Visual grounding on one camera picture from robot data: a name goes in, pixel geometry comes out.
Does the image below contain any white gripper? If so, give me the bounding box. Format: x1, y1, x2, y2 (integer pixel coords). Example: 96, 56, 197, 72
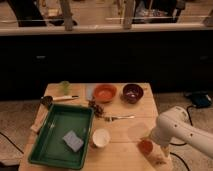
149, 128, 171, 147

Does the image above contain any red apple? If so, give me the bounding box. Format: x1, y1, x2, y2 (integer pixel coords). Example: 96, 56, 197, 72
138, 140, 153, 155

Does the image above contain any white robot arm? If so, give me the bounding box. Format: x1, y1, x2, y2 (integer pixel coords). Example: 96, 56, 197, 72
149, 106, 213, 159

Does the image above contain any white paper cup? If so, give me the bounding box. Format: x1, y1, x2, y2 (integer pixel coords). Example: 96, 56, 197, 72
92, 129, 111, 148

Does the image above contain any green translucent cup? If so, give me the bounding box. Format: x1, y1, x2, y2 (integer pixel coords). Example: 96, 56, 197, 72
60, 81, 70, 95

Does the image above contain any silver fork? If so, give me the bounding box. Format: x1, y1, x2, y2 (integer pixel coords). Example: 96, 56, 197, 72
104, 115, 135, 122

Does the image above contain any dark blue floor device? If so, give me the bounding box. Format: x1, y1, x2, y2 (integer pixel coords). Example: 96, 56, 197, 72
189, 93, 212, 108

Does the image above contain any dark purple bowl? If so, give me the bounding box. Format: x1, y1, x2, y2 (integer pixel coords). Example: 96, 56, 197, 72
122, 84, 144, 104

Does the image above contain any bunch of dark grapes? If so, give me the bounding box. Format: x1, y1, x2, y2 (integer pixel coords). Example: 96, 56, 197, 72
88, 101, 104, 117

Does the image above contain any orange bowl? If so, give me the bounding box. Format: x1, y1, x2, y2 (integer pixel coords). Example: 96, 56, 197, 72
93, 84, 117, 103

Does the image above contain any blue-grey sponge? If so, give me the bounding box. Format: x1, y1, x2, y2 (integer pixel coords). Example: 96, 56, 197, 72
63, 131, 84, 152

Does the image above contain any green plastic tray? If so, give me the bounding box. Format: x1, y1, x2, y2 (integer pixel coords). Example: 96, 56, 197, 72
28, 104, 94, 170

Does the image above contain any black floor cable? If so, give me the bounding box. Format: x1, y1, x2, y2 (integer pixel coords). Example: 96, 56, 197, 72
168, 104, 199, 171

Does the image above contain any black spatula with light handle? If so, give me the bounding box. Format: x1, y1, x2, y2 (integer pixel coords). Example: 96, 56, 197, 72
40, 95, 78, 107

